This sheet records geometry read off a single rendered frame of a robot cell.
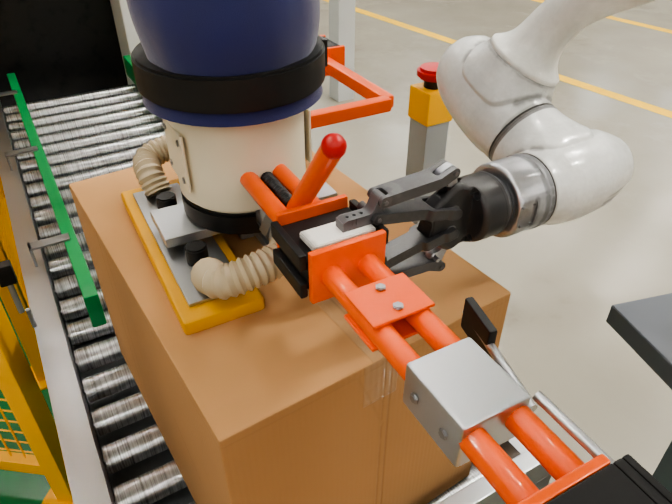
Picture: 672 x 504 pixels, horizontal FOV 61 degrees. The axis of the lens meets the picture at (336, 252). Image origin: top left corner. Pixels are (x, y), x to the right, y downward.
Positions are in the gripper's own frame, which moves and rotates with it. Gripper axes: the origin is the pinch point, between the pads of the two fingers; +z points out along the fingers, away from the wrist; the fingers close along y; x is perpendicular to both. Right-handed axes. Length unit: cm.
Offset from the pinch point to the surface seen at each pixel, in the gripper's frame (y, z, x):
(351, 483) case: 33.5, -0.1, -4.9
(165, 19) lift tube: -18.8, 8.4, 19.8
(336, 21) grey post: 56, -160, 274
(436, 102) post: 9, -50, 46
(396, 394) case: 20.3, -6.2, -4.5
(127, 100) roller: 55, -18, 201
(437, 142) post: 18, -52, 46
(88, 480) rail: 49, 30, 24
